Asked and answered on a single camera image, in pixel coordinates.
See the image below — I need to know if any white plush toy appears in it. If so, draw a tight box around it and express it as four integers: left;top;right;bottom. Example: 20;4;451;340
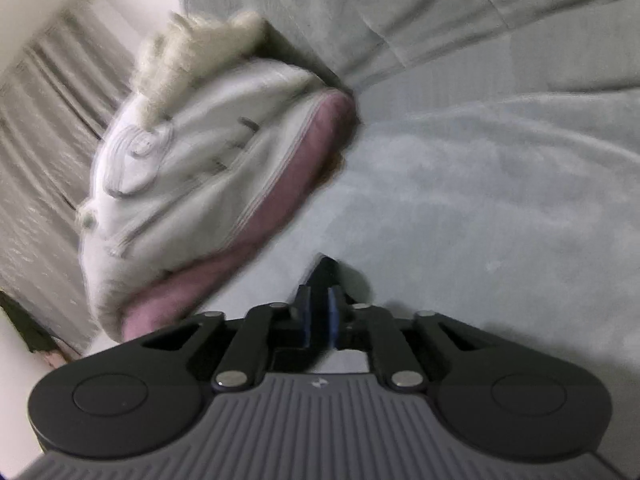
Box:
132;10;266;116

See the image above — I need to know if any white flower print pillow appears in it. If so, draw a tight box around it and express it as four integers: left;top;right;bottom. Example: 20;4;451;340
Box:
77;55;326;341

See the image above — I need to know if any grey bed cover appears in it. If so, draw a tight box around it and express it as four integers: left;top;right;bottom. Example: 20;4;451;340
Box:
200;75;640;461

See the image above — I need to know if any dark hanging garment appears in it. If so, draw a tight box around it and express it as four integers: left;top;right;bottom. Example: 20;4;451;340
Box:
0;290;57;356

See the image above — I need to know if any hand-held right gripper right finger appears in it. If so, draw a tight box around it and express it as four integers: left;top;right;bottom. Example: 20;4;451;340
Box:
328;285;498;392

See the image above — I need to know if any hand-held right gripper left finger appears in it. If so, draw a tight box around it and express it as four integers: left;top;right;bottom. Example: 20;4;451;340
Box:
142;285;313;393

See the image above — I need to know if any grey star curtain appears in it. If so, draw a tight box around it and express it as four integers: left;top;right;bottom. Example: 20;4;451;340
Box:
0;2;131;356

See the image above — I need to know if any grey padded headboard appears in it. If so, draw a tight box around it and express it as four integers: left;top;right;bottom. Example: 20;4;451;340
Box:
177;0;640;92

